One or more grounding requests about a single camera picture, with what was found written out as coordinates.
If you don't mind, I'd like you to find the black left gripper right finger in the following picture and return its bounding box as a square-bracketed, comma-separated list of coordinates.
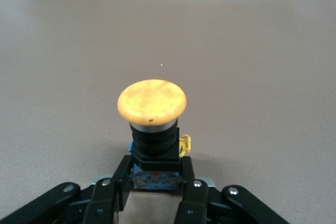
[174, 156, 292, 224]

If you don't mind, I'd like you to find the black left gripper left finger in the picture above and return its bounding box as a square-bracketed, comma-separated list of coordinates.
[0, 155, 132, 224]

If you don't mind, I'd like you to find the yellow mushroom push button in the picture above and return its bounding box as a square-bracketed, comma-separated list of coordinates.
[117, 79, 192, 190]

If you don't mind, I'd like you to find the brown table mat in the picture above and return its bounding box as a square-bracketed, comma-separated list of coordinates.
[0, 0, 336, 224]

